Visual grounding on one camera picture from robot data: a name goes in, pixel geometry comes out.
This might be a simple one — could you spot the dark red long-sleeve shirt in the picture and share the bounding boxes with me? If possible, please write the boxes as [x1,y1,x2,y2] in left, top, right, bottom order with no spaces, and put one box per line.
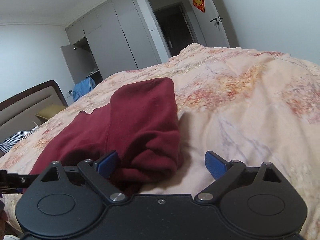
[31,77,183,194]

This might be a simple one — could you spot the blue clothing pile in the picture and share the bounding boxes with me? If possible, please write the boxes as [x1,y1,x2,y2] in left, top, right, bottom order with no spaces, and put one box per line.
[73,77,95,102]

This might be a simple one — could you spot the black white houndstooth pillow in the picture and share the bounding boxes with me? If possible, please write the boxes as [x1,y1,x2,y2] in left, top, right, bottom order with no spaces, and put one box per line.
[1,131,32,153]

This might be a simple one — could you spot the floral peach quilt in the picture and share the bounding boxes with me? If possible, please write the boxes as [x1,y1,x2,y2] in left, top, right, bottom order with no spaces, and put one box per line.
[1,43,319,239]

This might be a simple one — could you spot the beige padded wooden headboard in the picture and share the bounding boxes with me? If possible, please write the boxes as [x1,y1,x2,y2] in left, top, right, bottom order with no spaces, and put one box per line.
[1,80,68,141]

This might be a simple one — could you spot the olive yellow pillow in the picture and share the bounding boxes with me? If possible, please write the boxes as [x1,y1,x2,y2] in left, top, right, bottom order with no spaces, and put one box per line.
[35,104,67,123]

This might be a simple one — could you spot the open grey wardrobe door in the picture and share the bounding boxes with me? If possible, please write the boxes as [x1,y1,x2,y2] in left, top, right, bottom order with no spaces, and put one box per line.
[61,45,98,84]

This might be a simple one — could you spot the grey built-in wardrobe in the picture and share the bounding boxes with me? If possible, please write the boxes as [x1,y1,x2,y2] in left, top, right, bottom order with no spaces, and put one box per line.
[66,0,161,80]

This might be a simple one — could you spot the white room door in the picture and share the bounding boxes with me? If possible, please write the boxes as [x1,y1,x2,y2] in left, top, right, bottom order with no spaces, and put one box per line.
[189,0,229,48]

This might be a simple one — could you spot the white charger with cable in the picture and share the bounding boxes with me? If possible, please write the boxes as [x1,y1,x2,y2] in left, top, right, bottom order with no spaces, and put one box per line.
[25,121,39,138]

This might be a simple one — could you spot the black door handle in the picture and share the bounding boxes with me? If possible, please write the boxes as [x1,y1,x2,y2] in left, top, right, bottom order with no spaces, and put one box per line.
[210,16,223,31]

